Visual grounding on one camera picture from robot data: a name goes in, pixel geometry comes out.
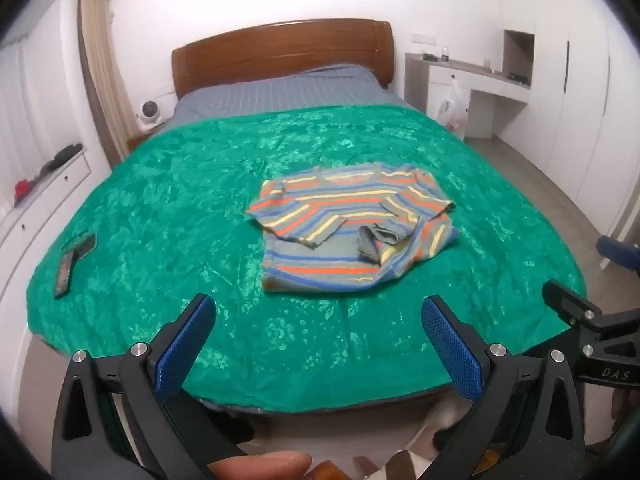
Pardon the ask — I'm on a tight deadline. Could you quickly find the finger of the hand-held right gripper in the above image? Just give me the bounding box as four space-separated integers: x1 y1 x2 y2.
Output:
542 280 640 347
596 236 640 275

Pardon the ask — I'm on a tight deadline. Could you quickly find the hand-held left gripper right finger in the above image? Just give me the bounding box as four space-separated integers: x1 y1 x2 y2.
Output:
420 295 587 480

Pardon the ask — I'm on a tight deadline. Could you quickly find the green floral blanket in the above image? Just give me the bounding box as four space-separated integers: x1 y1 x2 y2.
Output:
25 105 588 413

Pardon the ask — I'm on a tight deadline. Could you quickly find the white drawer cabinet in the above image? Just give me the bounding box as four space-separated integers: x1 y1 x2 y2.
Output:
0 142 113 311

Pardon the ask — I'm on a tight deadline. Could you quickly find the white wardrobe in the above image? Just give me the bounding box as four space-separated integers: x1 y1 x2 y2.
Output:
500 0 640 241

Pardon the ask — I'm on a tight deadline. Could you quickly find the white plastic bag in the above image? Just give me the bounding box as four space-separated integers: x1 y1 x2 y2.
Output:
436 76 471 133

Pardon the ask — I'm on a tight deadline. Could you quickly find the white built-in desk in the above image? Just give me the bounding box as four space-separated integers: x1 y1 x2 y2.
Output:
404 52 532 142

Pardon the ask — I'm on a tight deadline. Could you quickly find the black phone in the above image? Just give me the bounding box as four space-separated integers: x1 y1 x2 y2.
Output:
61 232 97 261

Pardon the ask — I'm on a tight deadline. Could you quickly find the striped knit sweater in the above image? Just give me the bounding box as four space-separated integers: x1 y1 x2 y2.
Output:
245 161 462 295

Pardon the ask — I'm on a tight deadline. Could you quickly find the wooden bed headboard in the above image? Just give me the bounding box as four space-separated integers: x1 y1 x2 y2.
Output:
171 19 396 101

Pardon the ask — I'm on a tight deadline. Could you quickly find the beige curtain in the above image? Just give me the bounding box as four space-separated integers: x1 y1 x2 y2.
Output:
79 0 132 163

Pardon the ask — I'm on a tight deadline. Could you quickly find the wooden nightstand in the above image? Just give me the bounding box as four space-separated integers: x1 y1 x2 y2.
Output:
126 130 168 153

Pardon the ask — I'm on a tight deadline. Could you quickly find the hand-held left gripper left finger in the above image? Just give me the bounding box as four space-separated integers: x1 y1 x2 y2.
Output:
51 293 251 480

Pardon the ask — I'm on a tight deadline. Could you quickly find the white desk fan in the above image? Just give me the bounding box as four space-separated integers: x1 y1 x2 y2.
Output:
136 100 166 133

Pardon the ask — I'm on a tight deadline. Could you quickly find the grey bed sheet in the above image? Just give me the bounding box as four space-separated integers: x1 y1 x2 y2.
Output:
170 63 416 128

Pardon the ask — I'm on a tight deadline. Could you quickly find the black cloth item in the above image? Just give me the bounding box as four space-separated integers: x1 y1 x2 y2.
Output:
37 143 84 178

